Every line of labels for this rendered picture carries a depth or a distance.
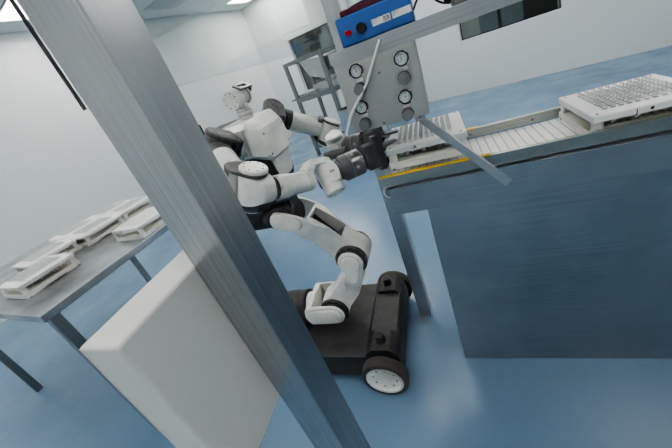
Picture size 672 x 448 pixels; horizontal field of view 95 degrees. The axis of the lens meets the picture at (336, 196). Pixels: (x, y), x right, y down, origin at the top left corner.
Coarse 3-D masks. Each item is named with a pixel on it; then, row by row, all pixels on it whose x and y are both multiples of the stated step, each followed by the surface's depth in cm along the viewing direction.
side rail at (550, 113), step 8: (536, 112) 106; (544, 112) 104; (552, 112) 104; (504, 120) 109; (512, 120) 108; (520, 120) 107; (528, 120) 107; (536, 120) 106; (480, 128) 112; (488, 128) 111; (496, 128) 110; (504, 128) 110; (472, 136) 114
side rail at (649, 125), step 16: (608, 128) 80; (624, 128) 78; (640, 128) 77; (656, 128) 76; (544, 144) 84; (560, 144) 83; (576, 144) 82; (496, 160) 89; (512, 160) 88; (400, 176) 99; (416, 176) 98; (432, 176) 96
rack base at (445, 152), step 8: (416, 152) 101; (424, 152) 99; (432, 152) 96; (440, 152) 94; (448, 152) 94; (456, 152) 93; (400, 160) 99; (408, 160) 98; (416, 160) 97; (424, 160) 97; (432, 160) 96; (392, 168) 101
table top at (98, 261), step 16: (112, 240) 178; (144, 240) 158; (80, 256) 171; (96, 256) 162; (112, 256) 153; (128, 256) 151; (0, 272) 201; (16, 272) 187; (80, 272) 148; (96, 272) 141; (48, 288) 144; (64, 288) 137; (80, 288) 132; (0, 304) 147; (16, 304) 140; (32, 304) 133; (48, 304) 127; (64, 304) 126; (32, 320) 125; (48, 320) 121
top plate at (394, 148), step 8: (456, 112) 109; (456, 120) 101; (408, 128) 112; (456, 128) 94; (464, 128) 92; (392, 136) 110; (432, 136) 95; (456, 136) 91; (464, 136) 90; (392, 144) 102; (400, 144) 99; (408, 144) 96; (416, 144) 95; (424, 144) 94; (432, 144) 94; (392, 152) 98; (400, 152) 97
